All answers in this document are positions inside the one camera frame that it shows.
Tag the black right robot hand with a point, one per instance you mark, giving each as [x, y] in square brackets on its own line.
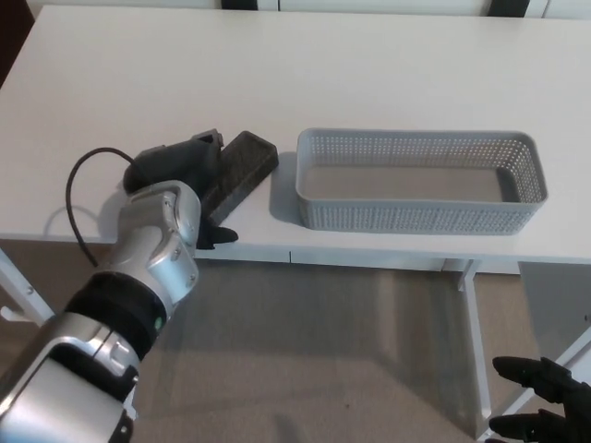
[572, 406]

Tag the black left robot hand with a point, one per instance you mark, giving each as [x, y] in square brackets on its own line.
[175, 161]

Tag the dark grey felt eraser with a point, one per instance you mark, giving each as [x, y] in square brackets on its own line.
[244, 166]

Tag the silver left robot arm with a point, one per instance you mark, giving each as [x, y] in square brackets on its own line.
[138, 249]

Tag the white desk with metal legs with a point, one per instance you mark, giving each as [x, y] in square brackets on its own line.
[323, 69]

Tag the white hook on desk leg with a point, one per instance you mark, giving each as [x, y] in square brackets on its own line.
[9, 314]

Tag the black vertical panel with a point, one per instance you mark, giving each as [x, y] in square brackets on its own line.
[239, 3]
[510, 7]

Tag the dark brown door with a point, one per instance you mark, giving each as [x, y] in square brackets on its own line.
[11, 32]

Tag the grey perforated plastic basket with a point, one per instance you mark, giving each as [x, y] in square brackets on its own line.
[415, 217]

